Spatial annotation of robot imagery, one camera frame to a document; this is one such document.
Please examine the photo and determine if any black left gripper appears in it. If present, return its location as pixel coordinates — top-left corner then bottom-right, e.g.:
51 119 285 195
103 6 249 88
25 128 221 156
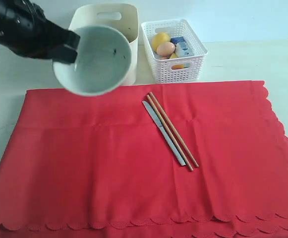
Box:
7 16 80 64

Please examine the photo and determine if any white ceramic bowl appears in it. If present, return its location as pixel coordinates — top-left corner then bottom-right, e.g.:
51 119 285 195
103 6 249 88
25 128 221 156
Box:
53 25 131 96

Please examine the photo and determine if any yellow lemon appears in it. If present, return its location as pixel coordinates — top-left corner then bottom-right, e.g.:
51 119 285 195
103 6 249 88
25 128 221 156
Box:
151 32 171 52

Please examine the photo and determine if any wooden chopstick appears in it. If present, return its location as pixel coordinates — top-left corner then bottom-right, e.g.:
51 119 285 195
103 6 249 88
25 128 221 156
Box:
142 92 193 171
147 92 199 170

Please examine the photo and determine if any orange fried chicken nugget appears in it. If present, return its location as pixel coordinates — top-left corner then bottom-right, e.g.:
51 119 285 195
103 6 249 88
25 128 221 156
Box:
160 56 169 60

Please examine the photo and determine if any brown egg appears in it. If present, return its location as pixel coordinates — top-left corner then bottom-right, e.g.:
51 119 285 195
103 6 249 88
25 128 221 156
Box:
156 42 175 57

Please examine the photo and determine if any silver table knife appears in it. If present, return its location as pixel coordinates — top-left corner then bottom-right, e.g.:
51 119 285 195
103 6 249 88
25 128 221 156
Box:
142 101 186 166

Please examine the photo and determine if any blue white milk carton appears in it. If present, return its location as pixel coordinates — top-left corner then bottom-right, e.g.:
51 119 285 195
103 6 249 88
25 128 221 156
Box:
171 37 194 58

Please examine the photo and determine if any red scalloped table cloth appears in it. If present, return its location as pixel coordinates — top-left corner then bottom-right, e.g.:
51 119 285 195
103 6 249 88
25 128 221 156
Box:
0 81 288 238

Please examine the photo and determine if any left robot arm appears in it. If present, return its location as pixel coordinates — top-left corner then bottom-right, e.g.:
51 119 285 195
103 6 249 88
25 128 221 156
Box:
0 0 80 64

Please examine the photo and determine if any cream plastic storage bin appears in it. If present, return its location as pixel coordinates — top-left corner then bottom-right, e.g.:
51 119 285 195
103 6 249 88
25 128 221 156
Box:
69 3 139 86

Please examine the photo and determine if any white perforated plastic basket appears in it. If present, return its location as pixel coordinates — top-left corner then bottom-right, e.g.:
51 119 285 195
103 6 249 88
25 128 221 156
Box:
141 19 208 83

